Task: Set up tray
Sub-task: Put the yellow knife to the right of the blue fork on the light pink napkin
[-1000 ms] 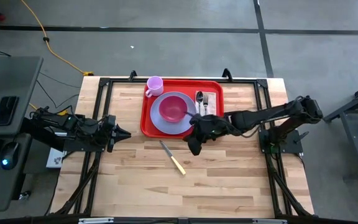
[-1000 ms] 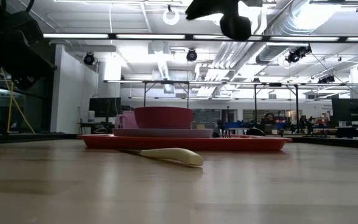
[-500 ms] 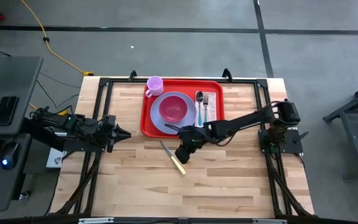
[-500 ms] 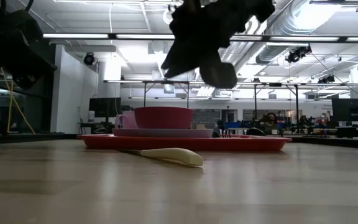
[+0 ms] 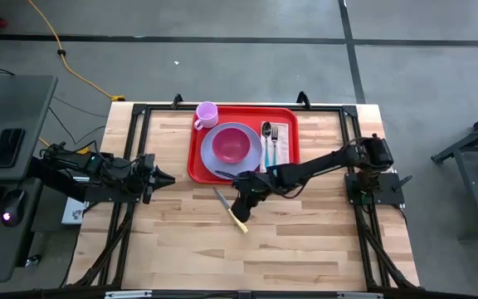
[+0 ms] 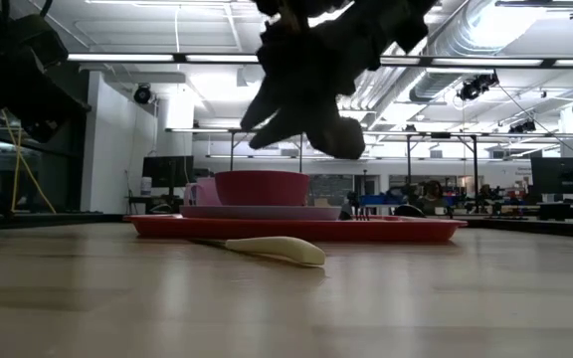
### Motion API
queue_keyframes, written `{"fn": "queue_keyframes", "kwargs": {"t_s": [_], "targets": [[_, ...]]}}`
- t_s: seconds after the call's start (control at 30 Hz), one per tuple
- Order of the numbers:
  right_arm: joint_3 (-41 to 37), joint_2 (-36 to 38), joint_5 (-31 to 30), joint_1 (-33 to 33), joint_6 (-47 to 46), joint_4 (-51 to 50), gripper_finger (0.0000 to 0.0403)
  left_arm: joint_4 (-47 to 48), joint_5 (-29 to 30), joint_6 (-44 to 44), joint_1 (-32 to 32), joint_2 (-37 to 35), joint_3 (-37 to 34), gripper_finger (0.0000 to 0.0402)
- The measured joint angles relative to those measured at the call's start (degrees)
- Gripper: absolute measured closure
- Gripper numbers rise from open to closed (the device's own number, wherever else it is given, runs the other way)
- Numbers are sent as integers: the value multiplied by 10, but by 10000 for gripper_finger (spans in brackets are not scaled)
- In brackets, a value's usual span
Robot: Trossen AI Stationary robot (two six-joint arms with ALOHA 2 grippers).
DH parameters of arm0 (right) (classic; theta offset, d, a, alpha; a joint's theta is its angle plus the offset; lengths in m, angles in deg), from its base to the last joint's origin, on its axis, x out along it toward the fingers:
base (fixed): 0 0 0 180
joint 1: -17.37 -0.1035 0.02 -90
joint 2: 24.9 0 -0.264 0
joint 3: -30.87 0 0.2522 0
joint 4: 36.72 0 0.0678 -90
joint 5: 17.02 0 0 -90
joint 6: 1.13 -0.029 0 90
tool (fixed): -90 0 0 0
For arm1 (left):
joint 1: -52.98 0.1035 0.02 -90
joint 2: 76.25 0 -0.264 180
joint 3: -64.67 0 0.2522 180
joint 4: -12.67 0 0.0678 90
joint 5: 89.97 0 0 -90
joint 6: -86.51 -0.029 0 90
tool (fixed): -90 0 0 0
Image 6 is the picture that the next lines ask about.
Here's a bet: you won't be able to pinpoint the lavender plate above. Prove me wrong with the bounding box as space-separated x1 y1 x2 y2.
179 204 342 222

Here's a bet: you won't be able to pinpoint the knife with cream handle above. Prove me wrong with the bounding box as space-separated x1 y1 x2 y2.
189 236 327 269

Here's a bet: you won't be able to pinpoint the pale pink ribbed cup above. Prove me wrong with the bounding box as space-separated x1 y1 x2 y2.
183 177 223 207

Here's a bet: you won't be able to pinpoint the red plastic tray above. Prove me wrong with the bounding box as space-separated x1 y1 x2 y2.
123 213 469 244

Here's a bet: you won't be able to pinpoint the hanging yellow cable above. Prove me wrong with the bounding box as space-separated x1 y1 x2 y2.
11 123 24 214
0 109 58 215

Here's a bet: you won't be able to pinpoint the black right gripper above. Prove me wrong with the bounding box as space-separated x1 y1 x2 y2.
240 19 383 161

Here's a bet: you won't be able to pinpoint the silver ceiling ducts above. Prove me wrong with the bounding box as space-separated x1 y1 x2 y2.
338 0 499 118

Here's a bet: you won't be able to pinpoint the person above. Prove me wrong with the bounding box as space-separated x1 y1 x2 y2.
415 179 448 216

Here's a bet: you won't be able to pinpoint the black computer monitor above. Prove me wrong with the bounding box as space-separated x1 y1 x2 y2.
530 156 573 196
141 155 196 189

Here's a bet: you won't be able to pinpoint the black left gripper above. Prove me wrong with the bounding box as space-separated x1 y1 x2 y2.
0 47 89 144

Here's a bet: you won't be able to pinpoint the overhead LED light bar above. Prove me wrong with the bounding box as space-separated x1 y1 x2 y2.
66 52 573 70

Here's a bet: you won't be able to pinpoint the blue storage bins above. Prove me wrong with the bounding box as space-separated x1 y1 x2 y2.
359 194 406 207

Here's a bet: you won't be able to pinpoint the black hanging ceiling camera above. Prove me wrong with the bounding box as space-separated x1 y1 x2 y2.
133 83 154 105
457 72 499 102
508 119 537 134

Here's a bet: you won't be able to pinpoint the magenta pink bowl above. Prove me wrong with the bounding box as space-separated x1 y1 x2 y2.
214 170 311 208

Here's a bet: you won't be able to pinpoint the black background rig frame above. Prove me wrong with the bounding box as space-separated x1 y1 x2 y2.
405 131 480 200
228 127 305 174

